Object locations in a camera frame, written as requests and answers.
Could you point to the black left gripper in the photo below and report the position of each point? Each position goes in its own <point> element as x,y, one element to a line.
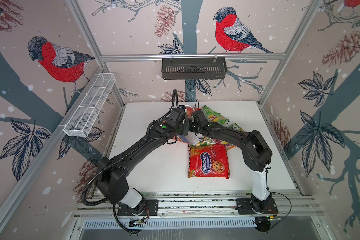
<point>186,129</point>

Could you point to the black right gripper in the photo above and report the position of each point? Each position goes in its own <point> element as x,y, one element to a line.
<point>190,127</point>

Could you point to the green yellow candy packet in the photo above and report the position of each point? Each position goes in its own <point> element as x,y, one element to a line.
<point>202,141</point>
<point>236,127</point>

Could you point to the green chips bag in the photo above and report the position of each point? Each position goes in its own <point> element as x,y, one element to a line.
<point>213,116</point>

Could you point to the red paper gift bag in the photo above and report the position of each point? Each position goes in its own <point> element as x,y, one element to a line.
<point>190,138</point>

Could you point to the red snack bag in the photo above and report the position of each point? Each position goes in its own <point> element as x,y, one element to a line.
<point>208,161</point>

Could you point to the orange candy snack packet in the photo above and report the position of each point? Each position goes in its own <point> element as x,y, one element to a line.
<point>227,145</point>

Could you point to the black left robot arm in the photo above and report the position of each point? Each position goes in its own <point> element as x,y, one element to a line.
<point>111,179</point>

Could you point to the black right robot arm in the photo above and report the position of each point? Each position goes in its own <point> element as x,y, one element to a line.
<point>256,154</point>

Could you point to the black hanging basket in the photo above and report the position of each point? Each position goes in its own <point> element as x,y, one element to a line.
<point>194,69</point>

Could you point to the horizontal aluminium frame bar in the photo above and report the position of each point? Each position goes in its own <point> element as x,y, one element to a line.
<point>230,57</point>

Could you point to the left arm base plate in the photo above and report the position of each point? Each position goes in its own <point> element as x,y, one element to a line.
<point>147,207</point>

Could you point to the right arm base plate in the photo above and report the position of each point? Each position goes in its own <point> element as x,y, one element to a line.
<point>256,207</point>

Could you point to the white wire mesh shelf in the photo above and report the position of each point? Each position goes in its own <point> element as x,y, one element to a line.
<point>88,110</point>

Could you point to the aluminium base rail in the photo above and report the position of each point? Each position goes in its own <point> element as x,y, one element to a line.
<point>169,212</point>

